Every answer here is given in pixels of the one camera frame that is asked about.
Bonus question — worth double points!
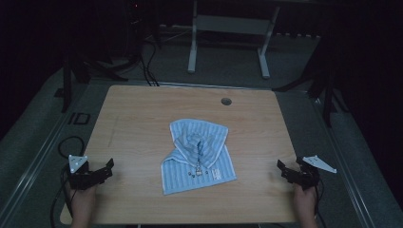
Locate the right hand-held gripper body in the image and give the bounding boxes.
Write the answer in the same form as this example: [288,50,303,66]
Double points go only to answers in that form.
[285,154,338,191]

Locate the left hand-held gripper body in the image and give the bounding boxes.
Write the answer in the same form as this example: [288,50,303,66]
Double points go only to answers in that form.
[67,154,110,191]

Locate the blue striped towel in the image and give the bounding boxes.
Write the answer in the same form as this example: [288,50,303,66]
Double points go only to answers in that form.
[160,118,239,197]

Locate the person's left hand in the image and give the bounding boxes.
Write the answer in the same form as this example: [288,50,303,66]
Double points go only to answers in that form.
[64,181,98,220]

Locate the person's right hand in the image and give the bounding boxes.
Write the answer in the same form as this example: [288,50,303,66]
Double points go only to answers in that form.
[292,182,318,220]

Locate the black metal stand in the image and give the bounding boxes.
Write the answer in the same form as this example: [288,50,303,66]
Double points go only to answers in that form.
[273,61,350,128]
[61,55,129,114]

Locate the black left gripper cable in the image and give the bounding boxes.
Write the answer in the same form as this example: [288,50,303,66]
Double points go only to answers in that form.
[49,135,86,228]

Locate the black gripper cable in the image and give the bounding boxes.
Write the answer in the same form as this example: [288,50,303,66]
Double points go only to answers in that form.
[314,178,328,228]
[49,135,86,228]

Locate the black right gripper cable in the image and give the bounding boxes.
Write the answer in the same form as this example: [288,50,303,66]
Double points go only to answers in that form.
[314,178,328,228]

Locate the black floor cables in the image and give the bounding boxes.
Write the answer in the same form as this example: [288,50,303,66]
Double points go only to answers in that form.
[138,39,161,87]

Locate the white metal desk frame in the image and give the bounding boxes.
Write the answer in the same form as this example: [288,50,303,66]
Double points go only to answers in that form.
[186,0,281,80]

